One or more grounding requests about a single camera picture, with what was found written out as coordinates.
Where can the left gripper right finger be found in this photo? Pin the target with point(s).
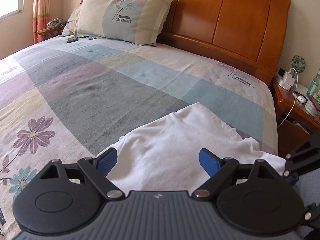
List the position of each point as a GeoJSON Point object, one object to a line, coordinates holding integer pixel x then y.
{"type": "Point", "coordinates": [221, 175]}

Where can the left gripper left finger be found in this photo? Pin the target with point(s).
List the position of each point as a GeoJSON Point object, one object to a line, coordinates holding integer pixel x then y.
{"type": "Point", "coordinates": [96, 171]}

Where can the white printed sweatshirt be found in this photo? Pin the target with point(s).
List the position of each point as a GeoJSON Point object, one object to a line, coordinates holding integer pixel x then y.
{"type": "Point", "coordinates": [164, 154]}

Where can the near wooden nightstand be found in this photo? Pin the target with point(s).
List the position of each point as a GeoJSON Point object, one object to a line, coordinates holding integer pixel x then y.
{"type": "Point", "coordinates": [295, 123]}

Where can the white jar on nightstand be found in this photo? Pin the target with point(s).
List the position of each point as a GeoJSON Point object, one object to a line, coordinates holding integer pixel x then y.
{"type": "Point", "coordinates": [312, 107]}

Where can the green plastic bottle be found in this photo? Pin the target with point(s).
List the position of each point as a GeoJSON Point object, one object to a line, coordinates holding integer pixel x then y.
{"type": "Point", "coordinates": [314, 84]}

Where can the patchwork pastel bed sheet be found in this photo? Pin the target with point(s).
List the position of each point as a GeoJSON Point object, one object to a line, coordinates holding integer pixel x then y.
{"type": "Point", "coordinates": [68, 101]}

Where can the white power strip with charger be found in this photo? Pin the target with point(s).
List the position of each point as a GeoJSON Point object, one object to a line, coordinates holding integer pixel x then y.
{"type": "Point", "coordinates": [289, 81]}

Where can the small green desk fan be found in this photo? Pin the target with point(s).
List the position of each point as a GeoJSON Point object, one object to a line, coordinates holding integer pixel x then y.
{"type": "Point", "coordinates": [298, 64]}

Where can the black remote control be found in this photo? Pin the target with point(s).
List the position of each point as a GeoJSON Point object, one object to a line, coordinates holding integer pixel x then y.
{"type": "Point", "coordinates": [72, 39]}

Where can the wooden bedside table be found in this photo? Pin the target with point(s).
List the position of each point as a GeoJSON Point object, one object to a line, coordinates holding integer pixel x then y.
{"type": "Point", "coordinates": [49, 32]}

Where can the rear pastel pillow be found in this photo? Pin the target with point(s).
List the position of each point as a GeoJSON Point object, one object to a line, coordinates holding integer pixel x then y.
{"type": "Point", "coordinates": [72, 23]}

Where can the pastel pillow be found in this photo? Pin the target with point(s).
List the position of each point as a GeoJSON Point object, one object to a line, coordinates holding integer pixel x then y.
{"type": "Point", "coordinates": [135, 21]}
{"type": "Point", "coordinates": [72, 23]}

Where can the wooden headboard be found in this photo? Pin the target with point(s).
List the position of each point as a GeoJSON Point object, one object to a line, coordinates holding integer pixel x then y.
{"type": "Point", "coordinates": [245, 34]}

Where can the front pastel pillow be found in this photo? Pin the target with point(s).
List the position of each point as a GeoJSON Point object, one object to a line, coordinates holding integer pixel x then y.
{"type": "Point", "coordinates": [135, 21]}

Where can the right orange striped curtain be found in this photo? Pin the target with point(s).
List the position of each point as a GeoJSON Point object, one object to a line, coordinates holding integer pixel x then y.
{"type": "Point", "coordinates": [41, 17]}

